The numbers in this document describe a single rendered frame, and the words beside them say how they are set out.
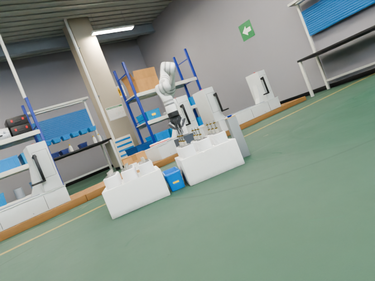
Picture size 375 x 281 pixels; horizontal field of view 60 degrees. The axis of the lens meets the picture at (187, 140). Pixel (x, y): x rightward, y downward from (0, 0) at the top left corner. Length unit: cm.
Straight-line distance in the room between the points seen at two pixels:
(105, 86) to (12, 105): 296
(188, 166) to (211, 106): 298
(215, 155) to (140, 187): 52
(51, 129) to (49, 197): 434
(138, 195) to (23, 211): 188
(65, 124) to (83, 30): 261
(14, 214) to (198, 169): 220
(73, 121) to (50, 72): 318
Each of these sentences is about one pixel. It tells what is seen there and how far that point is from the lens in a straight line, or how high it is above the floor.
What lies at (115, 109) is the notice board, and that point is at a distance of 871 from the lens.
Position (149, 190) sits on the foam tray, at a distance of 209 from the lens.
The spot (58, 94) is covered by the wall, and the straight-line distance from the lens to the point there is 1081.
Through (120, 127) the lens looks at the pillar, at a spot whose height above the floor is 97.
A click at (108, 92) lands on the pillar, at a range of 880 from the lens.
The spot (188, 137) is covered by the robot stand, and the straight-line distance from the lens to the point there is 270.
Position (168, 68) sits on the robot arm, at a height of 80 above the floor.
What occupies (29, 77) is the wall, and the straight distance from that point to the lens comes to 1083.
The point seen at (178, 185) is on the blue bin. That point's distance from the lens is 218.
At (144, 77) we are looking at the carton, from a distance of 766.
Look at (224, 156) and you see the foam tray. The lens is 214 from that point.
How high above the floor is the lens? 37
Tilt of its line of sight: 2 degrees down
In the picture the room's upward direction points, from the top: 22 degrees counter-clockwise
